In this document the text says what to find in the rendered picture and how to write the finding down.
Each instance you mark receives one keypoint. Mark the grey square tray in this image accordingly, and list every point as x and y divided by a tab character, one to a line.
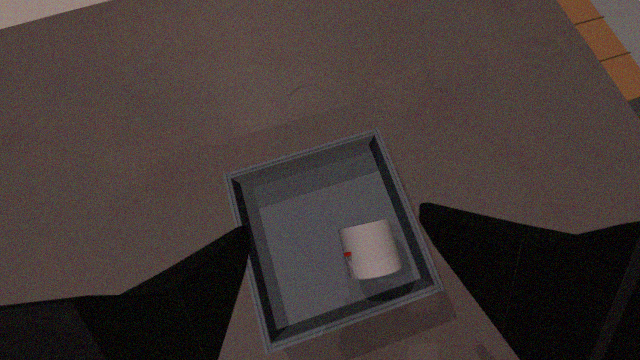
293	206

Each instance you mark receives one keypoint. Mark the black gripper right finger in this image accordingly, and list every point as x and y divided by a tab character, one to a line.
553	295

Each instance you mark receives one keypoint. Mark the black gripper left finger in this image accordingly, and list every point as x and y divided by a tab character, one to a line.
182	313

